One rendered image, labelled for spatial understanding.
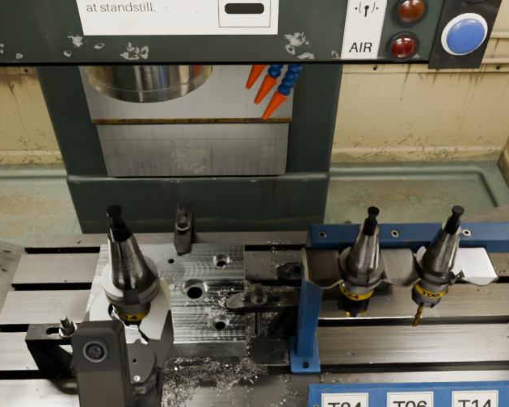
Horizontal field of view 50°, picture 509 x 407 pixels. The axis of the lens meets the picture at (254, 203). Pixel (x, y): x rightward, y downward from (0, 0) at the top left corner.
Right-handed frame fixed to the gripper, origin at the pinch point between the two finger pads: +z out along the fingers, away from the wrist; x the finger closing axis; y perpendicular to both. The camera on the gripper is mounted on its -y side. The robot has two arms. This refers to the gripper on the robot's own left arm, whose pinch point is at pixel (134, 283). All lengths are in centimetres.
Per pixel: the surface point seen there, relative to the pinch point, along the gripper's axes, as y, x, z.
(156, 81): -18.8, 3.4, 13.8
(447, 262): 5.7, 40.9, 6.8
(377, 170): 70, 60, 99
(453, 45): -30.5, 30.2, 0.3
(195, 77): -17.9, 7.6, 16.2
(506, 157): 65, 102, 99
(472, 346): 40, 57, 14
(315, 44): -30.2, 19.1, 1.2
